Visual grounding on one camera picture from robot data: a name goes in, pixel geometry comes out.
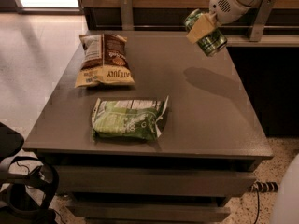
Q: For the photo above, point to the brown yellow chip bag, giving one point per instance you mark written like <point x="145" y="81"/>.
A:
<point x="104" y="61"/>

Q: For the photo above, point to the left metal wall bracket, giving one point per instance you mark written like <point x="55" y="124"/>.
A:
<point x="127" y="17"/>

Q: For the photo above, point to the striped power strip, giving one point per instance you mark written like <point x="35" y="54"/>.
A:
<point x="264" y="187"/>

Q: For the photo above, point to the green soda can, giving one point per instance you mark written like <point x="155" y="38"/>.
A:
<point x="210" y="44"/>

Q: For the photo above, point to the grey drawer cabinet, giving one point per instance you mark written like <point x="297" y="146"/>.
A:
<point x="173" y="148"/>

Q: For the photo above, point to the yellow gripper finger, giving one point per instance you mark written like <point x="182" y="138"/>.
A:
<point x="203" y="25"/>

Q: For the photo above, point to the grey drawer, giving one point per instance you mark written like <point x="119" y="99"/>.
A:
<point x="153" y="181"/>
<point x="149" y="212"/>

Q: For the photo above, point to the lower grey drawer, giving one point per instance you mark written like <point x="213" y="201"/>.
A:
<point x="149" y="212"/>

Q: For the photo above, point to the upper grey drawer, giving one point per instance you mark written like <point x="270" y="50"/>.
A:
<point x="153" y="181"/>

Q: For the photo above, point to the metal wall bracket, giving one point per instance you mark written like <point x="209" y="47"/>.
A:
<point x="127" y="17"/>
<point x="263" y="12"/>

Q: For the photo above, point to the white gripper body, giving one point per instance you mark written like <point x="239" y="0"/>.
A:
<point x="224" y="7"/>

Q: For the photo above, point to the green chip bag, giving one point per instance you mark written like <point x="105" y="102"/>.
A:
<point x="135" y="118"/>

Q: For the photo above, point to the right metal wall bracket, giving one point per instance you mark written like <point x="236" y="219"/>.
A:
<point x="263" y="12"/>

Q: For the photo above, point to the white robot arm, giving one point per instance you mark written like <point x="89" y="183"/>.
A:
<point x="286" y="207"/>

